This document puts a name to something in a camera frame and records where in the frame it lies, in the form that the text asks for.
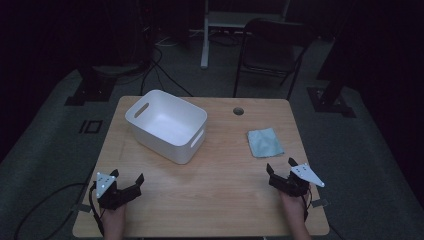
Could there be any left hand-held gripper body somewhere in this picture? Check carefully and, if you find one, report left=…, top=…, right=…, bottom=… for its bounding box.
left=95, top=171, right=143, bottom=211

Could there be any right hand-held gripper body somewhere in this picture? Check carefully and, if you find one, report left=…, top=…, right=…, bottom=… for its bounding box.
left=269, top=163, right=326, bottom=198

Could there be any light blue cloth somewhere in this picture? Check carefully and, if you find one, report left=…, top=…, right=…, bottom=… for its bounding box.
left=246, top=127, right=285, bottom=159

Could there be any white plastic bin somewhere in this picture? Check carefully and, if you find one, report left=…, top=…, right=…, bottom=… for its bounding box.
left=124, top=89, right=208, bottom=165

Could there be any person's right hand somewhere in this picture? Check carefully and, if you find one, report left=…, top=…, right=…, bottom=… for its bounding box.
left=279, top=191, right=309, bottom=228

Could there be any person's left hand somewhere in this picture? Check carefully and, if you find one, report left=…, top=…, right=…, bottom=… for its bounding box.
left=99, top=203, right=128, bottom=234

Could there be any grey tape strip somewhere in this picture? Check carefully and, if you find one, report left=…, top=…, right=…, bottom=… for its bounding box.
left=71, top=203, right=94, bottom=214
left=310, top=198, right=331, bottom=208

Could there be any black stand base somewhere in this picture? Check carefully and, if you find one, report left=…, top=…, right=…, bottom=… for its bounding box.
left=306, top=39, right=357, bottom=118
left=64, top=64, right=118, bottom=107

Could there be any black folding chair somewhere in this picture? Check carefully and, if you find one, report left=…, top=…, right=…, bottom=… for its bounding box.
left=232, top=18, right=314, bottom=101

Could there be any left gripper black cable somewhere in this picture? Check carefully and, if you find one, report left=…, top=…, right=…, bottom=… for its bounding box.
left=88, top=183, right=106, bottom=238

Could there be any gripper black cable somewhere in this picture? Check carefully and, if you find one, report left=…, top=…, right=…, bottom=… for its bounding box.
left=88, top=183, right=106, bottom=238
left=302, top=188, right=313, bottom=223

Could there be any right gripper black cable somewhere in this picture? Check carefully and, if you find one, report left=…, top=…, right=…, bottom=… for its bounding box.
left=302, top=188, right=313, bottom=223

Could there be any thin black floor cable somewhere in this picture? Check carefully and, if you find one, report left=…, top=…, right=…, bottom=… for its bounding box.
left=139, top=46, right=194, bottom=98

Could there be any white metal desk frame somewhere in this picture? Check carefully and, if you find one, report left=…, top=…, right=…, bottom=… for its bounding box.
left=199, top=0, right=291, bottom=70

